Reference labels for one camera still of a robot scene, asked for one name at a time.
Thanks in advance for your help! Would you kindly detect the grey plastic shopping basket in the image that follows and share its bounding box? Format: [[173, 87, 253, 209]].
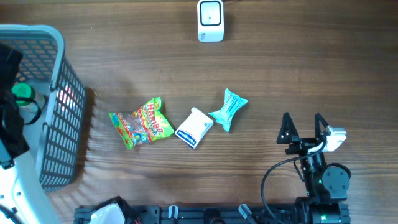
[[1, 24, 86, 192]]

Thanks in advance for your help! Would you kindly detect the black right camera cable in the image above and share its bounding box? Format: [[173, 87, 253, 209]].
[[260, 140, 327, 224]]

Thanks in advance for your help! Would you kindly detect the green lid plastic jar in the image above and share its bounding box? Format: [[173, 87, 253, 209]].
[[11, 83, 45, 113]]

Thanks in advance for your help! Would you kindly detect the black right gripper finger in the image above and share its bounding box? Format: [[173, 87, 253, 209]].
[[276, 112, 299, 144], [315, 113, 328, 139]]

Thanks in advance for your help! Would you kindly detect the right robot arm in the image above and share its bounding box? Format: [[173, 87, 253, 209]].
[[277, 113, 351, 223]]

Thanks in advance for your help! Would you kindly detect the white blue plaster box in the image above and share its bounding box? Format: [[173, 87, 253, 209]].
[[175, 107, 214, 149]]

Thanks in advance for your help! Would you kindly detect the Haribo gummy candy bag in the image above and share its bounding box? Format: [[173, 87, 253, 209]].
[[109, 97, 175, 150]]

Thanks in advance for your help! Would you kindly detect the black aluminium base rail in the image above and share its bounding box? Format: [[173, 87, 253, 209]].
[[73, 204, 351, 224]]

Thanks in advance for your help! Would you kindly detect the teal tissue packet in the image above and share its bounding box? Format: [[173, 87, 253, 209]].
[[209, 88, 248, 132]]

